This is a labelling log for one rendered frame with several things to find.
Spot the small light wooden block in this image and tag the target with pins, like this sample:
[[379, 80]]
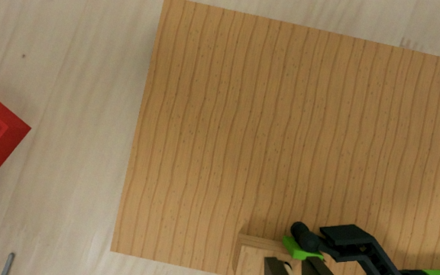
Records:
[[248, 258]]

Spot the flat wooden board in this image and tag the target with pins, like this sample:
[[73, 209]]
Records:
[[249, 124]]

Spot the light wooden dowel pin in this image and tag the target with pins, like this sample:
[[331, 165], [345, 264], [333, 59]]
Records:
[[288, 269]]

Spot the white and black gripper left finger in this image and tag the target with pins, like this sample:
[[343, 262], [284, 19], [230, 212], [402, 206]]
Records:
[[272, 266]]

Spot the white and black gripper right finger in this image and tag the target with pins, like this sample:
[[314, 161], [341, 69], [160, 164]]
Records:
[[315, 266]]

